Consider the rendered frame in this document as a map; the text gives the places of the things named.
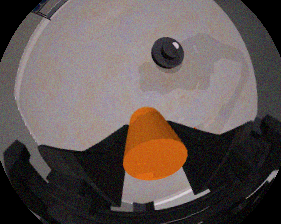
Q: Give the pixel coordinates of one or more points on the orange knob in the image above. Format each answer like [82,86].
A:
[153,149]

